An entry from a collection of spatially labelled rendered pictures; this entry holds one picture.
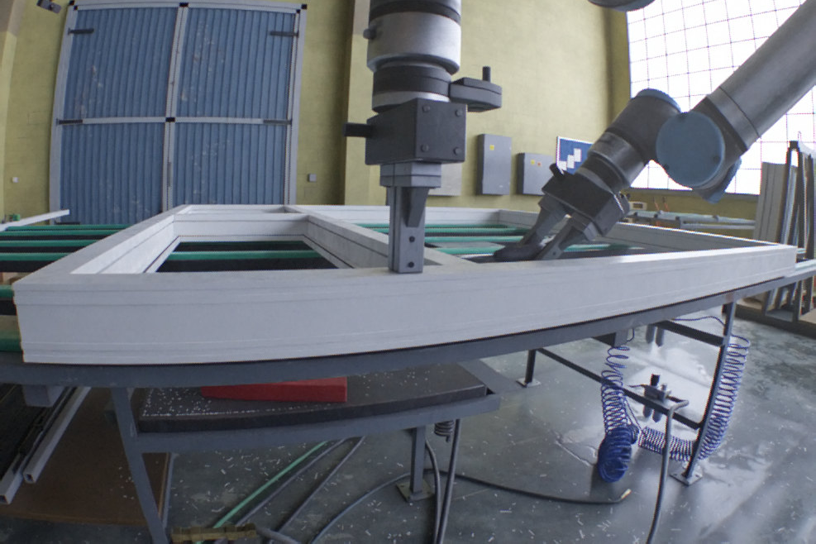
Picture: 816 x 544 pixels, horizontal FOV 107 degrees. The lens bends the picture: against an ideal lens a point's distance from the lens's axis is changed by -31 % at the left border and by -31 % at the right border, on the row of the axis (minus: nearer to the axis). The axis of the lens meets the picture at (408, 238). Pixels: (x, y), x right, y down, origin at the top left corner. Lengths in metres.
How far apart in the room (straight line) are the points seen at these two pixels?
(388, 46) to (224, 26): 6.95
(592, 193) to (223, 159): 6.44
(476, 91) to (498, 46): 8.42
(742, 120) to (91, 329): 0.70
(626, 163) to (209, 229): 1.00
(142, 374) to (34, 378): 0.12
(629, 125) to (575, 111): 9.11
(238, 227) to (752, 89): 1.15
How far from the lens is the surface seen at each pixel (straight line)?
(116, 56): 7.42
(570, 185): 0.70
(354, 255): 0.78
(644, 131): 0.72
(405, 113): 0.37
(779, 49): 0.60
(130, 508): 1.14
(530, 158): 8.60
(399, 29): 0.40
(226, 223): 1.21
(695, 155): 0.56
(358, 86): 6.95
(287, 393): 0.90
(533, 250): 0.67
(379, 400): 0.91
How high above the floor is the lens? 1.01
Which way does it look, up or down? 6 degrees down
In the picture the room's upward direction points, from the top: 2 degrees clockwise
